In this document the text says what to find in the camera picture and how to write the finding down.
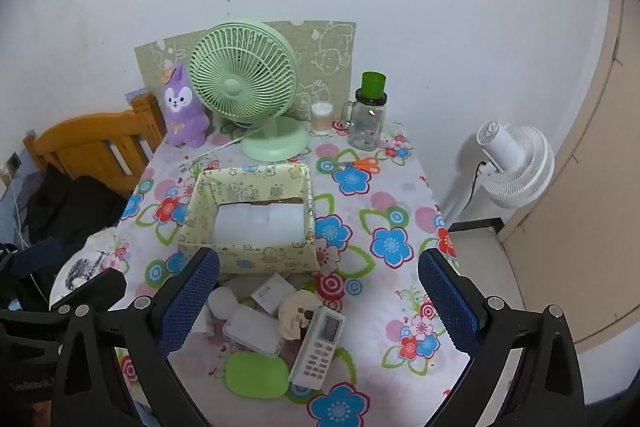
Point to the clear cotton swab jar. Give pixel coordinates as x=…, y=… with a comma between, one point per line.
x=321, y=119

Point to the wooden chair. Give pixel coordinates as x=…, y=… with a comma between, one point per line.
x=90, y=142

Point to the green desk fan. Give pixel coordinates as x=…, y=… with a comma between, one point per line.
x=235, y=87

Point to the purple plush toy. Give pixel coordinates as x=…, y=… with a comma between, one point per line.
x=182, y=107

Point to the white standing fan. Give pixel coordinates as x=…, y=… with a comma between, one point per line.
x=515, y=157

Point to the glass mug jar green lid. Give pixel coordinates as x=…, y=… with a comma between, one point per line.
x=365, y=127

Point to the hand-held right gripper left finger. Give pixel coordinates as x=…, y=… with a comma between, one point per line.
x=187, y=302

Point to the white remote control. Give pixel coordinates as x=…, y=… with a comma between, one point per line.
x=317, y=357

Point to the beige wooden door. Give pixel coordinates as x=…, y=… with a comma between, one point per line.
x=600, y=157

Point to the cartoon printed storage box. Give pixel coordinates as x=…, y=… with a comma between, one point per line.
x=250, y=257

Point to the white rounded case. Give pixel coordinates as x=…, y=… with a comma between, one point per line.
x=222, y=302

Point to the small blue box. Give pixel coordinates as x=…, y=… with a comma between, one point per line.
x=135, y=96

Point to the cartoon printed wall panel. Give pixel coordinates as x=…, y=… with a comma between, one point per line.
x=325, y=57

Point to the black clothing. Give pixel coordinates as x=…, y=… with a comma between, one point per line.
x=65, y=207

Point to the white rectangular power bank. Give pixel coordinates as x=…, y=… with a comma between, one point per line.
x=252, y=329

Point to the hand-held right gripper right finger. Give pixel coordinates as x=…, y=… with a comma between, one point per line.
x=447, y=302

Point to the white printed bag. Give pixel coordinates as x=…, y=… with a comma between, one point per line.
x=85, y=257

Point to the large white charger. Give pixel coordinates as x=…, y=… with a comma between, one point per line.
x=272, y=292

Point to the green rounded case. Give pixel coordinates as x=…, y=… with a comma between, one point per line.
x=255, y=374

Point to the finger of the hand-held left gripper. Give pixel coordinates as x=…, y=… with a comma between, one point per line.
x=100, y=289
x=35, y=257

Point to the round beige printed disc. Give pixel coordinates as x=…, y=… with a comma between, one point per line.
x=292, y=307

